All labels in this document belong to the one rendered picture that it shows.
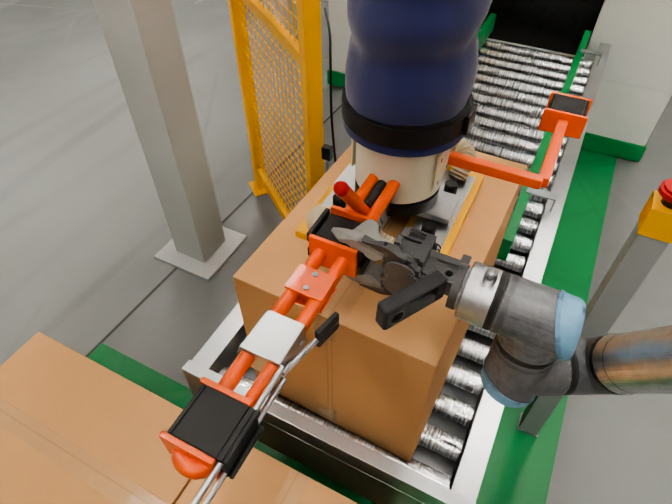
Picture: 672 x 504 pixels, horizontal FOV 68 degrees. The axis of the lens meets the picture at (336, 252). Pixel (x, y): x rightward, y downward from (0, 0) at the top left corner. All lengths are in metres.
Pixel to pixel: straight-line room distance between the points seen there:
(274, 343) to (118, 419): 0.71
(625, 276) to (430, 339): 0.57
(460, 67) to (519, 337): 0.40
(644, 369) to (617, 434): 1.28
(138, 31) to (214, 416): 1.30
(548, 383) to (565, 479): 1.07
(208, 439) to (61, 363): 0.89
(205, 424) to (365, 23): 0.57
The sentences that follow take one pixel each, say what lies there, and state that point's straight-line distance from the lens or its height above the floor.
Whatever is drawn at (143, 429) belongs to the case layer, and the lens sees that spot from 1.28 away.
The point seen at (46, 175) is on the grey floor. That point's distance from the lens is 3.10.
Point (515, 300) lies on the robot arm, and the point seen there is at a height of 1.11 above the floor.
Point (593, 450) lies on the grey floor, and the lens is 1.97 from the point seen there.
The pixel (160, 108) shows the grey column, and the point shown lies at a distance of 1.82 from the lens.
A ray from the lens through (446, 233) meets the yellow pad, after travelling 0.99.
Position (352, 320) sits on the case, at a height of 0.95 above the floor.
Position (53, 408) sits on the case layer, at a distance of 1.40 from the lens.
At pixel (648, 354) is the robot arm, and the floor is 1.11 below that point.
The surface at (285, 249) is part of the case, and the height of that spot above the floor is 0.95.
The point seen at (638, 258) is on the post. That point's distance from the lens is 1.24.
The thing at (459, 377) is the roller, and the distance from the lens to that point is 1.30.
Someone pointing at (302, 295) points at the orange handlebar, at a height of 1.06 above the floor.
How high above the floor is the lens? 1.65
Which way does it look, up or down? 47 degrees down
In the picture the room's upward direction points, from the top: straight up
